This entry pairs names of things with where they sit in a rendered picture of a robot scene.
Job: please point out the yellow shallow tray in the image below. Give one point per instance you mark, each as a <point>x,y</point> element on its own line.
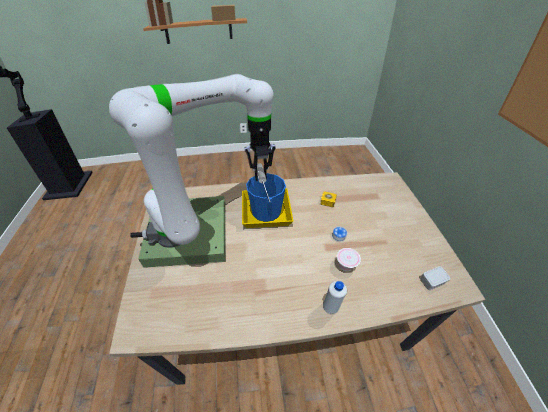
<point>249,221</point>

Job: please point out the small white lidded plastic tub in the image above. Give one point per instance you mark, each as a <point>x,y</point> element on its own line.
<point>434,278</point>

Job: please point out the white yogurt cup with pink band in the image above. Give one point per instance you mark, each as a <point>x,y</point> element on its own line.
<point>348,259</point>

